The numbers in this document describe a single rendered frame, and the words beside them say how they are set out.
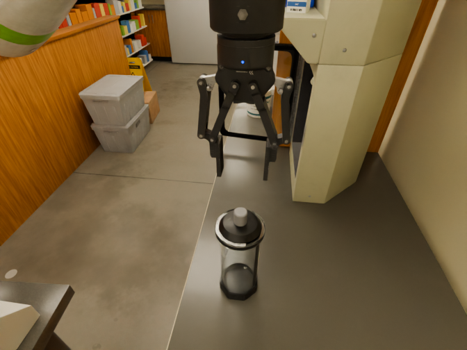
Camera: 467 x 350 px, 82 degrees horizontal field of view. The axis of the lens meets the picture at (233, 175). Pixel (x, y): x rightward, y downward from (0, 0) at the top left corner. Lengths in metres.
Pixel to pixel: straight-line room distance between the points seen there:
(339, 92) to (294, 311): 0.57
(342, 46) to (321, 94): 0.12
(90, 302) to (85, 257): 0.36
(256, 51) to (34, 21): 0.29
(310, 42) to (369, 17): 0.13
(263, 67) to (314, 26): 0.38
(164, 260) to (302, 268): 1.33
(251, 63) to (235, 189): 0.71
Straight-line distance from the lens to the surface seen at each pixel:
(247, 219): 0.58
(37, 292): 0.91
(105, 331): 1.87
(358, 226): 0.97
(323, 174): 0.92
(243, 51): 0.35
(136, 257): 2.06
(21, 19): 0.48
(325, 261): 0.84
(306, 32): 0.73
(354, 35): 0.75
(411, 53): 1.22
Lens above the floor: 1.60
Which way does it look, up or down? 38 degrees down
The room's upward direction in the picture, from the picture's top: straight up
